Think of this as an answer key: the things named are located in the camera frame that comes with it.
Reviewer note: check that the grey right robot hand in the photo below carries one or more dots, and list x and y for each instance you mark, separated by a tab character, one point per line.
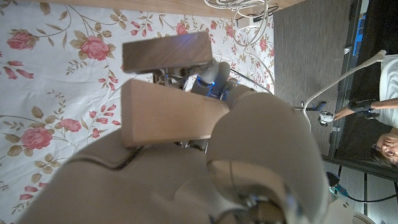
264	140

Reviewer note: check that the person's gloved hand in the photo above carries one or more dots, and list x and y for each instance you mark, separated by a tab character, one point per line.
326	118

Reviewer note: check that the wooden stick with metal brackets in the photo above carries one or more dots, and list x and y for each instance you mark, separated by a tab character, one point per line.
161	112

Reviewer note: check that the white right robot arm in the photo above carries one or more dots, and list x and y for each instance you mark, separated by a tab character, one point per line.
342	211

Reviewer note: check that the person's bare forearm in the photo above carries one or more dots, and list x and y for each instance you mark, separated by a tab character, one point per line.
385	104

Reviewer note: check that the person in white shirt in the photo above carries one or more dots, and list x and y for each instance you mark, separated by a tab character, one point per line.
390	90

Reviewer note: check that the white power strip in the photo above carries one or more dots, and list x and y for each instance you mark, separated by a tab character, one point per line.
245	22

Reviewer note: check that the floral printed backdrop cloth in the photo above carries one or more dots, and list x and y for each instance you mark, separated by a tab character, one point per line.
46	77

